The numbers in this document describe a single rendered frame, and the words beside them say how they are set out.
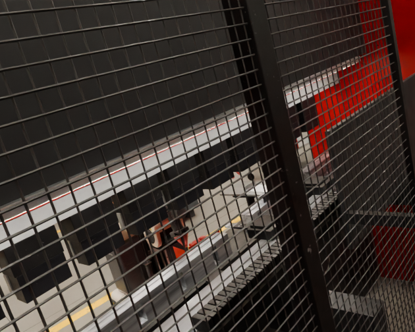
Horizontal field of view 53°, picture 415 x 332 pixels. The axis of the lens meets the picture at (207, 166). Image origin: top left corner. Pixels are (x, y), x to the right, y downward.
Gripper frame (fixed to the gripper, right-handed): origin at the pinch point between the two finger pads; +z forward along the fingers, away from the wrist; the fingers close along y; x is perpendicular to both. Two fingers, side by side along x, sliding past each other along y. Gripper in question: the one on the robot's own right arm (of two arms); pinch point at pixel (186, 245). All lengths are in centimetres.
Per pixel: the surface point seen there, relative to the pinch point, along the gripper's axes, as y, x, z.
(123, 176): 66, -44, -42
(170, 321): 78, -55, 3
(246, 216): 41.6, 12.4, -5.4
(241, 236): 36.8, 8.5, 2.4
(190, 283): 49, -31, 4
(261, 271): 92, -29, 1
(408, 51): 78, 128, -45
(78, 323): -159, -32, 40
